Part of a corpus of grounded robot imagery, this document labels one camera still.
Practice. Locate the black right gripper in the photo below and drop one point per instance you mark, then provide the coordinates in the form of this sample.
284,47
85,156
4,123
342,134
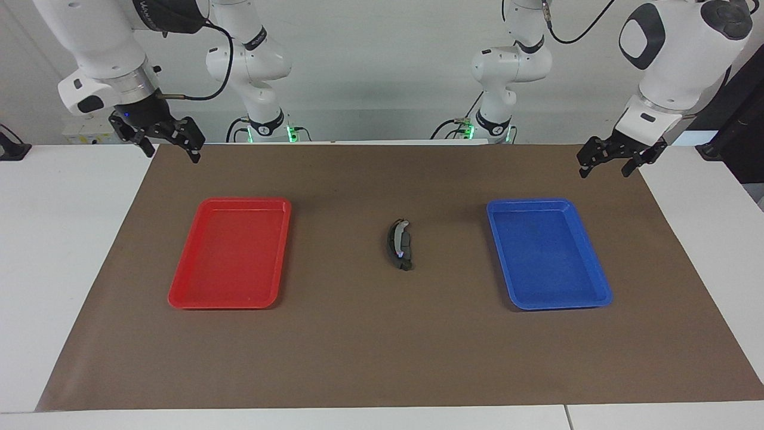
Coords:
148,112

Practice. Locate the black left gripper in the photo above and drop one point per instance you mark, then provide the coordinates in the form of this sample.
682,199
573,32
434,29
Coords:
638,144

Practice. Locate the dark brake pad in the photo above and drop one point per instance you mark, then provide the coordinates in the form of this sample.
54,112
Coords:
409,263

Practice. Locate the curved brake shoe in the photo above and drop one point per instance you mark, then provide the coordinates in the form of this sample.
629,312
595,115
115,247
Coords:
396,240

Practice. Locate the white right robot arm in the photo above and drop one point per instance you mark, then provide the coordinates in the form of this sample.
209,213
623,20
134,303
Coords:
101,42

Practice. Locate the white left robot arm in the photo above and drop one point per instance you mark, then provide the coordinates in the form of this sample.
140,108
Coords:
674,65

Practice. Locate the white power box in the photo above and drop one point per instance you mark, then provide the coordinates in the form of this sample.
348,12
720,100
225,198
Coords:
83,131

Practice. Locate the black stand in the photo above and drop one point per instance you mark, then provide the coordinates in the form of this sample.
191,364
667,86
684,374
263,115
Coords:
737,137

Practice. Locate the blue plastic tray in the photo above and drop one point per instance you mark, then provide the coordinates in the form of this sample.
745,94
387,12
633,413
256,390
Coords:
549,257

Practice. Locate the red plastic tray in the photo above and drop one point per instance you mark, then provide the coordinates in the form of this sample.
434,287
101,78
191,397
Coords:
230,257

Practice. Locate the black table clamp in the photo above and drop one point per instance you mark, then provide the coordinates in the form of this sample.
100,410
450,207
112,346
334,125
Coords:
12,149

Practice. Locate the brown table mat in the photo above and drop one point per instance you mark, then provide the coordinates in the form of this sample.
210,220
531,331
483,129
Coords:
382,346

